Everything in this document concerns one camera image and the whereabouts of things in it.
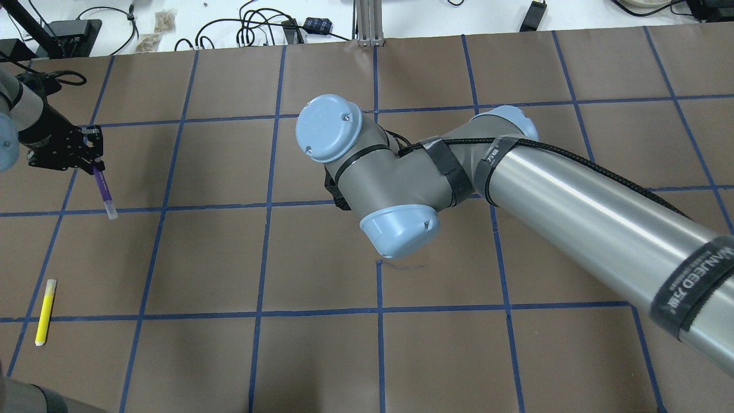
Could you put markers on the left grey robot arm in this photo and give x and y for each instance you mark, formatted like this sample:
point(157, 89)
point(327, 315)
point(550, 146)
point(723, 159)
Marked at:
point(28, 120)

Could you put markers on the aluminium frame post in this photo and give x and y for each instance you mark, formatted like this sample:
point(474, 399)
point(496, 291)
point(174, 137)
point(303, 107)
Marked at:
point(367, 28)

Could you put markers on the yellow marker pen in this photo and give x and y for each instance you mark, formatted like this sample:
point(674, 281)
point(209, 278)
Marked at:
point(41, 335)

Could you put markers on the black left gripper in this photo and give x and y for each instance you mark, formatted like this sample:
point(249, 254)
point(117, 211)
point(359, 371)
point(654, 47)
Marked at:
point(46, 131)

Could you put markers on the black camera stand base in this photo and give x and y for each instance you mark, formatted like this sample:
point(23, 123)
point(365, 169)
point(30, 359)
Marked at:
point(57, 39)

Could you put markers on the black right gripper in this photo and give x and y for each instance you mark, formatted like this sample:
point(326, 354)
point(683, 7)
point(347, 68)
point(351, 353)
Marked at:
point(339, 202)

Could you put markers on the black power adapter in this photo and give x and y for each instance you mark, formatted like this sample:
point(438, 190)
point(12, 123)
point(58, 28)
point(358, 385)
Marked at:
point(533, 17)

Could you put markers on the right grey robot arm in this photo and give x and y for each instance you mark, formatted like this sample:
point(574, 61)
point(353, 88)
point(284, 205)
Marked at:
point(633, 241)

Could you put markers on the purple marker pen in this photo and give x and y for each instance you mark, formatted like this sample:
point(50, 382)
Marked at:
point(105, 194)

